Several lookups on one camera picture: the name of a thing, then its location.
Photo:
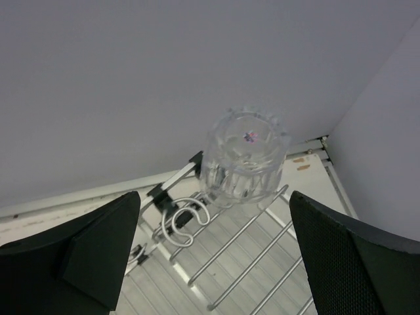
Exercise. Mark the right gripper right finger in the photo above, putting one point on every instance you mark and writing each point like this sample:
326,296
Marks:
353,267

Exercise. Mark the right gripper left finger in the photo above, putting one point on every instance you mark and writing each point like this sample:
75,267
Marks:
74,268

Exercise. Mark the clear glass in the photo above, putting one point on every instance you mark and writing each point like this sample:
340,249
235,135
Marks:
243,157

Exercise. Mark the metal wire dish rack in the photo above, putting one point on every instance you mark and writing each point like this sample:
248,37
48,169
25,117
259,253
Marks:
245,261

